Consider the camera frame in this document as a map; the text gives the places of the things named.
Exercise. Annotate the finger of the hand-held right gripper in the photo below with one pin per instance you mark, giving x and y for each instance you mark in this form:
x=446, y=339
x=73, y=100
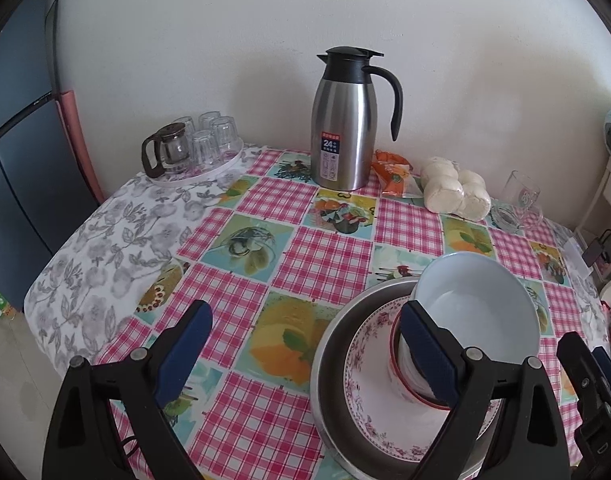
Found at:
x=608, y=370
x=580, y=365

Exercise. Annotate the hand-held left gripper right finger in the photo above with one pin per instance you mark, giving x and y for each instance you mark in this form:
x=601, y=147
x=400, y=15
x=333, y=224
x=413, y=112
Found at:
x=430, y=355

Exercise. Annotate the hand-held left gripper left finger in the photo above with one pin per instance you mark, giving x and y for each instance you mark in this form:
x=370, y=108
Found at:
x=183, y=360

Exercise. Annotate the strawberry print bowl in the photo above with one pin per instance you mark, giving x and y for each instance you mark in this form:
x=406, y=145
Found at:
x=403, y=391

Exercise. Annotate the round pink floral plate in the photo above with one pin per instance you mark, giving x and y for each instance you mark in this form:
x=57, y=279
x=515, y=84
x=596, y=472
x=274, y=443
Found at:
x=370, y=390

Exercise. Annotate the small white dish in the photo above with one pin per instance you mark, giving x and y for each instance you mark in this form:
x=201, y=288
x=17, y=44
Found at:
x=485, y=300

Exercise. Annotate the steel basin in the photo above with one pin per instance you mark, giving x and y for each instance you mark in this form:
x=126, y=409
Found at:
x=330, y=360

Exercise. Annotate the black charger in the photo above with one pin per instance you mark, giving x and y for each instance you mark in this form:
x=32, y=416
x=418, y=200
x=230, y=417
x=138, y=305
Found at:
x=593, y=254

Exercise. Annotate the grey floral tablecloth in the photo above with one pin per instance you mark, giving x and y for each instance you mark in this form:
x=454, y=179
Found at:
x=95, y=260

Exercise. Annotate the pink checked tablecloth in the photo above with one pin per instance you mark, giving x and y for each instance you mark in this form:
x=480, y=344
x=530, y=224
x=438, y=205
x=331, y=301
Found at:
x=315, y=260

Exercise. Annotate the small glass tumbler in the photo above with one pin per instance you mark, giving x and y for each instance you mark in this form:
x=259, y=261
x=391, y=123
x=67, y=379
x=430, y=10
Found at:
x=505, y=220

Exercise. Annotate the bag of steamed buns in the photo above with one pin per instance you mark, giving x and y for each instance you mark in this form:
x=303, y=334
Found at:
x=450, y=195

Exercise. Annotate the glass mug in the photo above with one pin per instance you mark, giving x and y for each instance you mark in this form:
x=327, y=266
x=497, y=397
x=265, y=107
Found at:
x=525, y=195

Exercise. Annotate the orange snack packet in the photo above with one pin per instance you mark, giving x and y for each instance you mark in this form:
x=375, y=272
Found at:
x=393, y=172

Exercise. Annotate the white round tray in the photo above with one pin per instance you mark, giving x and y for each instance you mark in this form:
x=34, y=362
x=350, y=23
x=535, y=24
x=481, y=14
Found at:
x=205, y=172

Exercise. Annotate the clear drinking glass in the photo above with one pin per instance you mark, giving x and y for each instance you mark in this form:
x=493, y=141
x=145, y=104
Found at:
x=203, y=149
x=210, y=119
x=225, y=135
x=185, y=125

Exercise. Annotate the glass teapot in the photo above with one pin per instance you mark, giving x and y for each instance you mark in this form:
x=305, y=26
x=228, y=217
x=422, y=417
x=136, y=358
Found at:
x=173, y=147

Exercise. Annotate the pink foam strip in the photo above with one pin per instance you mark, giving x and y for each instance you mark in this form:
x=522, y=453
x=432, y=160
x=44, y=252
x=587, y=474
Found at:
x=77, y=145

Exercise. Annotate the dark blue fridge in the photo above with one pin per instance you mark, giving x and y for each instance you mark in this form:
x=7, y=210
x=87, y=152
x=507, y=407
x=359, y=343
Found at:
x=20, y=170

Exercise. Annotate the stainless steel thermos jug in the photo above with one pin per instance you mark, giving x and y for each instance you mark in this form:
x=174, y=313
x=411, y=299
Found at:
x=340, y=120

